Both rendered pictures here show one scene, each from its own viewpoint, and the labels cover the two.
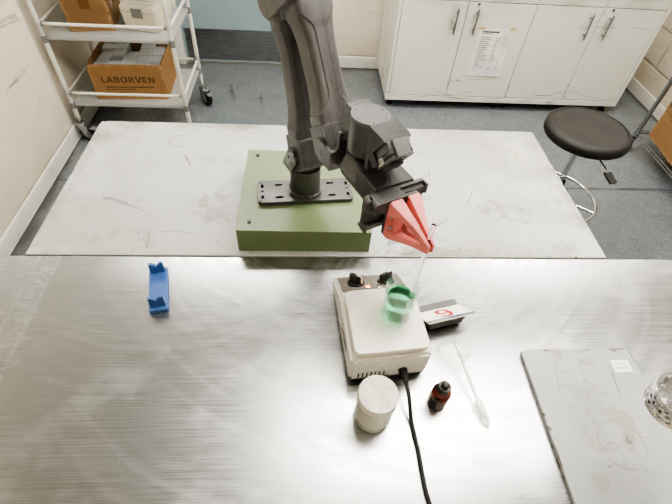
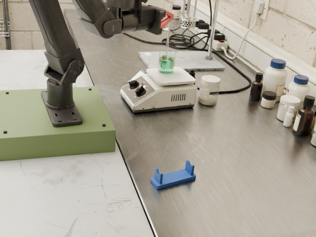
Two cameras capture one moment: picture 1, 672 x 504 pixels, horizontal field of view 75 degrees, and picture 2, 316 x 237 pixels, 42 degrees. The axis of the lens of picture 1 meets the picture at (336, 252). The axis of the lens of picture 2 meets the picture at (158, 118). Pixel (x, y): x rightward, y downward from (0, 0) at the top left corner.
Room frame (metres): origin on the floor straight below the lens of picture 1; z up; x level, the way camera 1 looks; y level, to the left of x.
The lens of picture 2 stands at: (0.69, 1.05, 1.43)
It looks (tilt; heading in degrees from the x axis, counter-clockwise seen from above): 27 degrees down; 257
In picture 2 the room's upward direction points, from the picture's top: 5 degrees clockwise
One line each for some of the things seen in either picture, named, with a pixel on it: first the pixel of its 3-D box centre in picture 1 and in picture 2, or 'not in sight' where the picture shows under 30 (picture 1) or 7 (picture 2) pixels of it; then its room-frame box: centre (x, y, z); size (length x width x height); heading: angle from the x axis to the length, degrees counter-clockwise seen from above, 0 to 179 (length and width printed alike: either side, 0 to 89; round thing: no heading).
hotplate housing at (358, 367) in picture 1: (378, 320); (161, 89); (0.42, -0.08, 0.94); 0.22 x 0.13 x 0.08; 11
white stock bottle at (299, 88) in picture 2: not in sight; (297, 94); (0.01, -0.01, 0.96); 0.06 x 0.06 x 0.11
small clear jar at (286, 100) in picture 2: not in sight; (288, 108); (0.06, 0.04, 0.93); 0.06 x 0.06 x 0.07
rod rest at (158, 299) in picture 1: (157, 285); (174, 173); (0.47, 0.32, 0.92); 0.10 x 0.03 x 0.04; 19
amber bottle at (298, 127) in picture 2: not in sight; (305, 115); (0.06, 0.13, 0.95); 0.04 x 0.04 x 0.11
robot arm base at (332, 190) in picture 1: (305, 178); (59, 93); (0.72, 0.08, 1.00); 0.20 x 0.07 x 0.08; 102
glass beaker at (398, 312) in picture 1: (398, 300); (167, 61); (0.41, -0.10, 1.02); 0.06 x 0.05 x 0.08; 124
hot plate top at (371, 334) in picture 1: (385, 319); (170, 75); (0.40, -0.09, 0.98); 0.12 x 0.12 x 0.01; 11
